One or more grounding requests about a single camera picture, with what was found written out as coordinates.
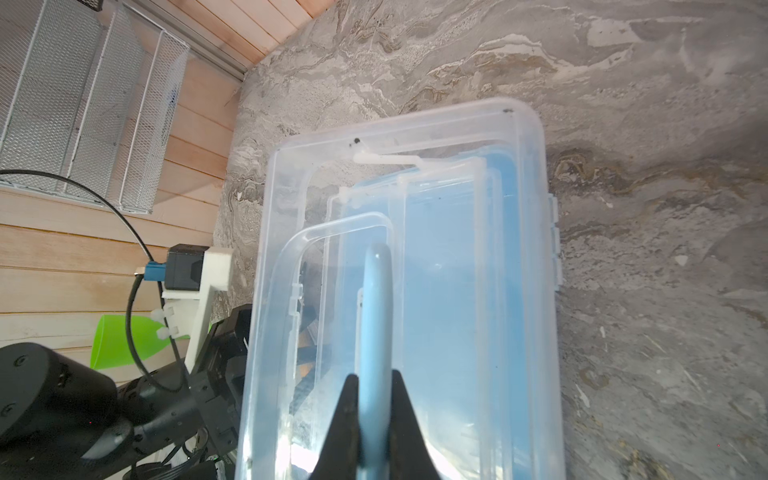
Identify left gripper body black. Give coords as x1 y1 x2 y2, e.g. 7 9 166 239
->
190 304 252 455

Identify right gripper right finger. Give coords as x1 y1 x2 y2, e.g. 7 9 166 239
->
388 370 440 480

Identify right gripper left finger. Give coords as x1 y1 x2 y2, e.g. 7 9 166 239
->
309 374 360 480

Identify blue plastic tool box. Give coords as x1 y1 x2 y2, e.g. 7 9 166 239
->
236 98 566 479

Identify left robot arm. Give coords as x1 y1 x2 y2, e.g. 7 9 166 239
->
1 305 252 479

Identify green plastic cup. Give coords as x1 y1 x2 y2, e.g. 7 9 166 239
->
89 314 170 370

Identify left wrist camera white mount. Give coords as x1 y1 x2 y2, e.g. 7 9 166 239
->
138 244 233 371

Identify white wire mesh shelf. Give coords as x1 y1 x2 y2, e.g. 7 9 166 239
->
1 1 189 214

